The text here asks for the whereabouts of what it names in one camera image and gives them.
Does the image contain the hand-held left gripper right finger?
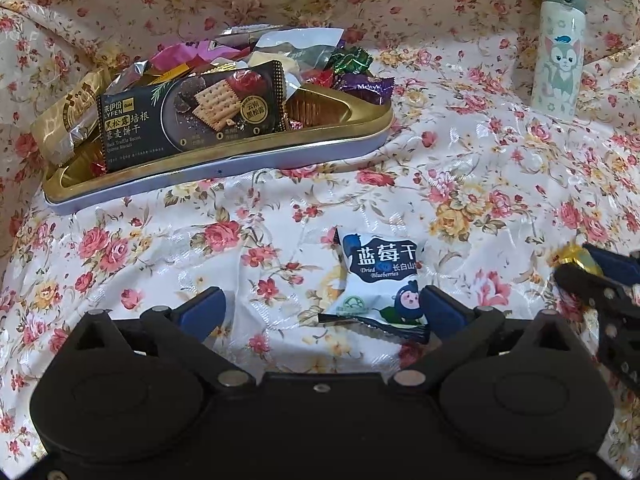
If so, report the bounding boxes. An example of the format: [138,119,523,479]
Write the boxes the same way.
[389,287,576,392]

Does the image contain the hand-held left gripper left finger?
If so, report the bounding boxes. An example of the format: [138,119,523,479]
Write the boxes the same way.
[65,287,255,392]

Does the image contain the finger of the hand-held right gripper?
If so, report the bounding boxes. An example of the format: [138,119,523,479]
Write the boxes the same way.
[581,243,640,287]
[552,263,640,387]

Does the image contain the gold candy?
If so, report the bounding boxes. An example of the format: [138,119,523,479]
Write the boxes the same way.
[556,242,605,279]

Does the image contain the blue white blueberry packet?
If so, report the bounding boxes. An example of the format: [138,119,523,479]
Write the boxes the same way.
[318,226,432,346]

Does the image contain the lilac gold snack tin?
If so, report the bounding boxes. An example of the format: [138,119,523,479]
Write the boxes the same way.
[42,25,395,217]

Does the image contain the floral sofa cover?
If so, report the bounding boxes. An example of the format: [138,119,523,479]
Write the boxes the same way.
[0,0,640,463]

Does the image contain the black cracker packet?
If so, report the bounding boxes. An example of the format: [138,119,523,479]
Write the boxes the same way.
[99,60,287,172]

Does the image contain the pale cartoon water bottle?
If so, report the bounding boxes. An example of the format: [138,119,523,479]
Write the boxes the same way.
[529,0,587,122]

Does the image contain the gold wafer packet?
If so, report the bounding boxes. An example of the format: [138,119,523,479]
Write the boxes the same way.
[30,67,110,167]

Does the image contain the heap of assorted snack packets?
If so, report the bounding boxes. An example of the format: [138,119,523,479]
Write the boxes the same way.
[31,25,397,173]

